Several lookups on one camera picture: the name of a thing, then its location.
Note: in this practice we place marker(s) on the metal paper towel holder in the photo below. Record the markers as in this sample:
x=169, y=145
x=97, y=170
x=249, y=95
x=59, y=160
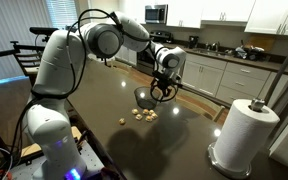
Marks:
x=227, y=171

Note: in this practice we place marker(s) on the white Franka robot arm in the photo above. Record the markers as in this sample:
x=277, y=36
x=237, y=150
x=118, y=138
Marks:
x=50, y=126

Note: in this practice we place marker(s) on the black office chair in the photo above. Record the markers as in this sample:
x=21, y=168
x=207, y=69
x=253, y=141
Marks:
x=110, y=62

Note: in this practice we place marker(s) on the black kitchen stove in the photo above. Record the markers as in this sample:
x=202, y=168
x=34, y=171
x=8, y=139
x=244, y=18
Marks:
x=160, y=35

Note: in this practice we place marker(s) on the dark kitchen countertop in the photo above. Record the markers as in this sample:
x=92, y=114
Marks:
x=224, y=57

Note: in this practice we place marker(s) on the white paper towel roll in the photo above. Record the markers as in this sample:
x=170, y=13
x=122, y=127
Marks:
x=244, y=136

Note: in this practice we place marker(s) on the black stereo camera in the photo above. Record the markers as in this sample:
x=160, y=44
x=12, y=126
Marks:
x=44, y=31

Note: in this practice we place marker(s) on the sink faucet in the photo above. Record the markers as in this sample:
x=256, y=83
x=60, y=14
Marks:
x=214, y=46

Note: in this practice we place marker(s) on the window with horizontal blinds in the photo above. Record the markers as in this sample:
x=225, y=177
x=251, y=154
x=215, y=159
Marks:
x=62, y=13

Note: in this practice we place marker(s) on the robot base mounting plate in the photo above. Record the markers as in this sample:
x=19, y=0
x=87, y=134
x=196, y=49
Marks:
x=90, y=156

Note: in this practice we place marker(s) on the dark wooden chair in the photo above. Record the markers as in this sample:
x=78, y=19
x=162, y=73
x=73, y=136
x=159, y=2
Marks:
x=27, y=61

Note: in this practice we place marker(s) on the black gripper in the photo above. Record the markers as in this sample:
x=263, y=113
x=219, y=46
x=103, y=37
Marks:
x=165, y=76

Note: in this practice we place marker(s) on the black coffee maker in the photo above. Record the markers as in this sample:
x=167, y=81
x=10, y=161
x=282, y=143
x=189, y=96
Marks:
x=193, y=42

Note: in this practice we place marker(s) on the tan wooden board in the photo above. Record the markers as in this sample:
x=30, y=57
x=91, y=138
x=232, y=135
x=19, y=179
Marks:
x=30, y=149

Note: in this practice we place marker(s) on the white kitchen cabinets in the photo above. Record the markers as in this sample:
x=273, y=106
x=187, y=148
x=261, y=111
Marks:
x=230, y=10
x=217, y=78

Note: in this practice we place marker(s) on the white vertical blinds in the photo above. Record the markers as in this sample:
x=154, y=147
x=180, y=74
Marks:
x=14, y=20

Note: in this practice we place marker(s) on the small snack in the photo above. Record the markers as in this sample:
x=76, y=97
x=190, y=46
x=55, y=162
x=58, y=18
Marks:
x=149, y=118
x=135, y=111
x=138, y=117
x=145, y=111
x=121, y=121
x=153, y=114

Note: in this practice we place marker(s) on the brown cutting board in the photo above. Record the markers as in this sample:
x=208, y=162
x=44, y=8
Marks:
x=262, y=41

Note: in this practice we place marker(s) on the white upper kitchen cabinets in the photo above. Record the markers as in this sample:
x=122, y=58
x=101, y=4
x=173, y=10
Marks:
x=230, y=10

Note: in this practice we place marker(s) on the stainless steel microwave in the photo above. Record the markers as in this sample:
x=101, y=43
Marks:
x=156, y=14

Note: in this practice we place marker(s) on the white lower kitchen cabinets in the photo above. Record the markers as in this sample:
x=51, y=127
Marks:
x=217, y=78

